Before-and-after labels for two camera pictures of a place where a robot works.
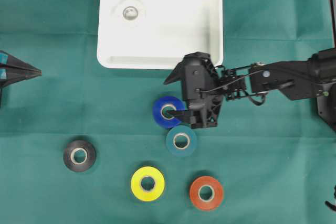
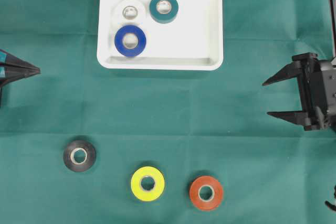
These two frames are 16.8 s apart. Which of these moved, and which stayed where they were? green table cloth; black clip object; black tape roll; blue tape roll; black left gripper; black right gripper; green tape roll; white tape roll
Moved: black right gripper; green tape roll; blue tape roll
Stayed: black clip object; black left gripper; black tape roll; green table cloth; white tape roll
